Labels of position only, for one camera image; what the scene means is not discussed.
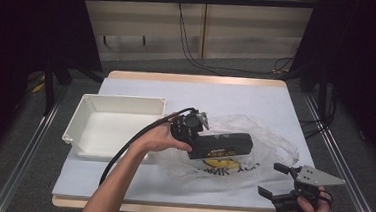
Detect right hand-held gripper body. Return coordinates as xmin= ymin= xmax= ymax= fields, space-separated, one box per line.
xmin=270 ymin=162 xmax=347 ymax=212

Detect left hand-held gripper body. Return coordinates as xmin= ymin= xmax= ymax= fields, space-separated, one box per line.
xmin=169 ymin=106 xmax=211 ymax=147

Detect clear plastic bag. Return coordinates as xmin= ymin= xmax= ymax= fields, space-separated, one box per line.
xmin=149 ymin=108 xmax=303 ymax=199

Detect black rectangular box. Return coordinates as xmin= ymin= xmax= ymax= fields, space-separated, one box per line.
xmin=187 ymin=128 xmax=255 ymax=165

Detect white plastic tray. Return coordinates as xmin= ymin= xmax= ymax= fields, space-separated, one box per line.
xmin=60 ymin=90 xmax=168 ymax=165

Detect person's left hand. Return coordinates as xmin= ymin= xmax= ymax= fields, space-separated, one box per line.
xmin=128 ymin=109 xmax=196 ymax=159

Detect white table mat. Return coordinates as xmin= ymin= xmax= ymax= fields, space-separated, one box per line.
xmin=51 ymin=71 xmax=327 ymax=212

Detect wooden table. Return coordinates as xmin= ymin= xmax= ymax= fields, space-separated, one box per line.
xmin=51 ymin=64 xmax=330 ymax=212

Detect beige wooden cabinet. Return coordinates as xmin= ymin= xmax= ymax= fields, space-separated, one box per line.
xmin=73 ymin=0 xmax=319 ymax=77

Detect black curtain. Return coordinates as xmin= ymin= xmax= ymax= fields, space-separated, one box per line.
xmin=284 ymin=0 xmax=376 ymax=173
xmin=0 ymin=0 xmax=108 ymax=181

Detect black metal stand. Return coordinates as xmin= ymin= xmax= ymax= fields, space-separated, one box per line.
xmin=40 ymin=54 xmax=107 ymax=120

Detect metal floor rail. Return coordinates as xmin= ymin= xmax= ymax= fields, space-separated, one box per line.
xmin=294 ymin=93 xmax=376 ymax=212
xmin=0 ymin=94 xmax=64 ymax=212

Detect black floor cables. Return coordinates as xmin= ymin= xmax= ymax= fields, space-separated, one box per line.
xmin=297 ymin=87 xmax=339 ymax=141

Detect left hand-held gripper black cable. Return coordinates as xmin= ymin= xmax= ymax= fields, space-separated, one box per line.
xmin=98 ymin=100 xmax=198 ymax=192

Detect black hanging floor cable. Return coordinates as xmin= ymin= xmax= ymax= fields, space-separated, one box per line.
xmin=172 ymin=3 xmax=299 ymax=82

